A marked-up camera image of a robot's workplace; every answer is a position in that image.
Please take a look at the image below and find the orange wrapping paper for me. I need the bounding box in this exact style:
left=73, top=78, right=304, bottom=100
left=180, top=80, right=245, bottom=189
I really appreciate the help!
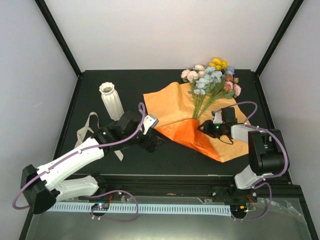
left=143, top=82, right=249, bottom=163

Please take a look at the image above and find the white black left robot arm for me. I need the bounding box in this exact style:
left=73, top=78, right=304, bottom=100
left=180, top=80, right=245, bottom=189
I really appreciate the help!
left=20, top=111, right=164, bottom=215

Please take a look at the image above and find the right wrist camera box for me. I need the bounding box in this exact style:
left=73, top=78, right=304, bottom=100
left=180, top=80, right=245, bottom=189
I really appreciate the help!
left=212, top=111, right=223, bottom=124

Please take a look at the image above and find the left small circuit board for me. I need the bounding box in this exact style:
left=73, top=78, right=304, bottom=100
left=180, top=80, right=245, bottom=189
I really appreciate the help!
left=91, top=202, right=110, bottom=211

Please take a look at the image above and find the light blue slotted cable duct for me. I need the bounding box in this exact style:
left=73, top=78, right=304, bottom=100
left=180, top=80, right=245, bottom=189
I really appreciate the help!
left=49, top=202, right=232, bottom=217

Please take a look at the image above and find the cream printed ribbon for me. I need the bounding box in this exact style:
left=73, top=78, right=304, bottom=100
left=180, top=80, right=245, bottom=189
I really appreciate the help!
left=72, top=111, right=125, bottom=163

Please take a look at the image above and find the white ribbed vase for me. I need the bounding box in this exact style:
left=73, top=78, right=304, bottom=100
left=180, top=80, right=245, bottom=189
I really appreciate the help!
left=99, top=82, right=124, bottom=121

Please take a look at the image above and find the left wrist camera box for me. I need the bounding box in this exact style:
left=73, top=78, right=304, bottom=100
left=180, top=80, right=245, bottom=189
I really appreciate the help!
left=141, top=114, right=159, bottom=135

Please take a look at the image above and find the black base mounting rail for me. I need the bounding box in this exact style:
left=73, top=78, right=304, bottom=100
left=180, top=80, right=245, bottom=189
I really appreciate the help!
left=100, top=174, right=304, bottom=200

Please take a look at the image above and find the black left frame post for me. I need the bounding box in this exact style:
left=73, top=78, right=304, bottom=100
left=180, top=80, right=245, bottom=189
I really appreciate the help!
left=35, top=0, right=82, bottom=77

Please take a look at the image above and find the pastel artificial flower bunch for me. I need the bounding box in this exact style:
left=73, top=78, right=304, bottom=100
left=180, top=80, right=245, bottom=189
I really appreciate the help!
left=180, top=57, right=242, bottom=119

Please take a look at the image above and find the black frame post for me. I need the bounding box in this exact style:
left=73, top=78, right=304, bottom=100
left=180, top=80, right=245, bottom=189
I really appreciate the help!
left=255, top=0, right=304, bottom=77
left=35, top=0, right=82, bottom=77

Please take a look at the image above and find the right small circuit board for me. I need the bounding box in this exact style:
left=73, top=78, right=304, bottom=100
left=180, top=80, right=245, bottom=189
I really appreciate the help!
left=230, top=205, right=251, bottom=213

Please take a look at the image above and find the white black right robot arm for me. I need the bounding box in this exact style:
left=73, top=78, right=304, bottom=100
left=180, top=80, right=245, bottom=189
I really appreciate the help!
left=197, top=107, right=289, bottom=202

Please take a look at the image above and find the small circuit board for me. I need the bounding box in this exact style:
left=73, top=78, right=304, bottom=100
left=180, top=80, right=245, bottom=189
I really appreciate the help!
left=91, top=202, right=110, bottom=211
left=230, top=205, right=251, bottom=213

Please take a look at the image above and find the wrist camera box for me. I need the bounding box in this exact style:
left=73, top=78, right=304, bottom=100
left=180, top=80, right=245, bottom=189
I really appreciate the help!
left=141, top=114, right=159, bottom=135
left=212, top=111, right=223, bottom=124

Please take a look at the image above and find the black right frame post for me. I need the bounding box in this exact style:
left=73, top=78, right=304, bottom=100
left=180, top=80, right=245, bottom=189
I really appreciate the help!
left=255, top=0, right=304, bottom=77

